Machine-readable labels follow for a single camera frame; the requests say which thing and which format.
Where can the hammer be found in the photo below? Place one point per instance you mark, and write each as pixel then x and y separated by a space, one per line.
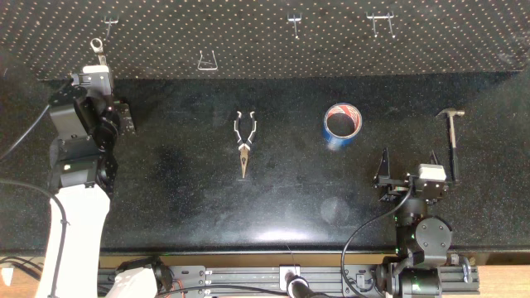
pixel 452 136

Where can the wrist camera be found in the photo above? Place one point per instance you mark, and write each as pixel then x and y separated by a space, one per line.
pixel 431 172
pixel 99 80

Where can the black pegboard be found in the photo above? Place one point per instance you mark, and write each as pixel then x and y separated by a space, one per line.
pixel 265 45

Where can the mounting rail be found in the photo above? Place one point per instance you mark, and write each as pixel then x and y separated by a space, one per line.
pixel 248 277

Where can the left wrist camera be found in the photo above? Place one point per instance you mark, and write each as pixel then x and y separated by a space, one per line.
pixel 99 80

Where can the black and white pliers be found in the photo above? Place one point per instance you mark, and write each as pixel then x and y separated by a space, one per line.
pixel 244 147

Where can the wrench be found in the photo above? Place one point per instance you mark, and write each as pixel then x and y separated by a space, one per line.
pixel 99 51

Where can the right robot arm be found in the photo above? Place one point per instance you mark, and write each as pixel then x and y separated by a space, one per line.
pixel 432 240

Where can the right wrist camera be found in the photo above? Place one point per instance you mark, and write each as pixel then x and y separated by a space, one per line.
pixel 431 172

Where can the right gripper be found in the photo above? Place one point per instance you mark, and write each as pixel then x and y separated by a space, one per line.
pixel 397 186

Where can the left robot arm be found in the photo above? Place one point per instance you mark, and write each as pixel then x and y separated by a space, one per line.
pixel 78 232

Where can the roll of blue tape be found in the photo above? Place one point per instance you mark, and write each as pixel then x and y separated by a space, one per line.
pixel 331 138

